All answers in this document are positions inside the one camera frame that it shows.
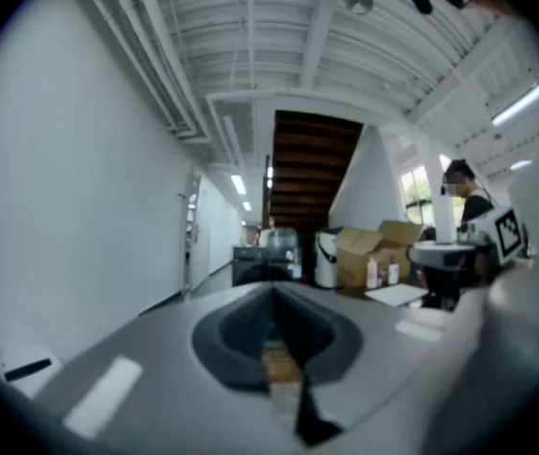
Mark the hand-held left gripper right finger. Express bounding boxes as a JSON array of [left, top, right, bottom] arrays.
[[273, 282, 458, 455]]

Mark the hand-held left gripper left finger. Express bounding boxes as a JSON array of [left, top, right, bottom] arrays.
[[26, 282, 299, 455]]

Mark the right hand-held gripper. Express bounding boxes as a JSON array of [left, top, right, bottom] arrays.
[[408, 204, 529, 270]]

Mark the white door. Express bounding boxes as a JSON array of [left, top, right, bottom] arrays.
[[183, 171, 214, 298]]

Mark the black washing machine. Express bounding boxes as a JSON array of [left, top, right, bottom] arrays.
[[232, 246, 304, 287]]

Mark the white rectangular board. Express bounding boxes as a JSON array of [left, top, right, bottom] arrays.
[[363, 283, 429, 308]]

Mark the window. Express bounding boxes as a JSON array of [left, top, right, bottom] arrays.
[[399, 164, 436, 229]]

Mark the brown cardboard box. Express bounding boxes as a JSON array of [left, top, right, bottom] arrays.
[[334, 219, 425, 296]]

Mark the brown wooden staircase underside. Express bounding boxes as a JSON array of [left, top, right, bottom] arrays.
[[268, 109, 365, 234]]

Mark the clear plastic container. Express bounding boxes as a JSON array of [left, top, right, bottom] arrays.
[[269, 227, 298, 250]]

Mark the round grey ceiling fixture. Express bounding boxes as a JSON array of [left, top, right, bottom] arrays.
[[344, 0, 375, 17]]

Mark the white appliance with black strap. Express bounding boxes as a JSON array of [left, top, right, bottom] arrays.
[[314, 230, 341, 289]]

